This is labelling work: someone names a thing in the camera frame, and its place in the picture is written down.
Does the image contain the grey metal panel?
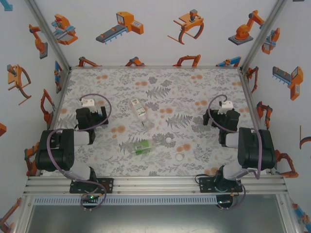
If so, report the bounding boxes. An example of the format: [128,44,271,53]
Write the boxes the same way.
[24,201,287,233]

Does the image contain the clear bottle green label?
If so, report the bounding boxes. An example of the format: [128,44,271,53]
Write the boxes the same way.
[130,139,161,157]

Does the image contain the circuit board with green light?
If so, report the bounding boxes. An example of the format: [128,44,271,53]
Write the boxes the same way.
[217,198,234,207]
[81,193,101,204]

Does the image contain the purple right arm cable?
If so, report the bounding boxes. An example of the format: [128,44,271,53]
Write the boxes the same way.
[208,94,262,211]

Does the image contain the slotted grey cable duct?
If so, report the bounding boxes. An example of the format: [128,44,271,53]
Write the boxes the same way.
[33,196,218,206]

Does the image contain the floral table cloth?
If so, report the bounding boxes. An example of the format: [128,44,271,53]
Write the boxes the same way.
[50,67,270,177]

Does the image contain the aluminium table edge rail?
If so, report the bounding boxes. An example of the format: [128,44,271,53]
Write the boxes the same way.
[36,67,72,177]
[70,65,241,70]
[239,67,276,175]

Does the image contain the aluminium frame post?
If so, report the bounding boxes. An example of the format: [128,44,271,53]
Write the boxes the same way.
[24,0,72,72]
[239,0,289,73]
[276,195,300,233]
[13,196,35,233]

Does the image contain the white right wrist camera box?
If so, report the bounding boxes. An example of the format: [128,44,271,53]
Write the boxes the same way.
[218,100,234,115]

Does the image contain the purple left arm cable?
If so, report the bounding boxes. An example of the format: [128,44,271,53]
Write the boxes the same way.
[46,93,112,212]

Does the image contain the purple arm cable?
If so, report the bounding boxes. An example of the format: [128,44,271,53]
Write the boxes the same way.
[208,94,262,211]
[46,93,112,212]

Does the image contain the clear bottle white-green label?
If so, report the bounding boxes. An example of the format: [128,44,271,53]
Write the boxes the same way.
[130,98,149,127]

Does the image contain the wide aluminium base rail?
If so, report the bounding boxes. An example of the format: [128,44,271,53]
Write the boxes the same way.
[23,176,289,196]

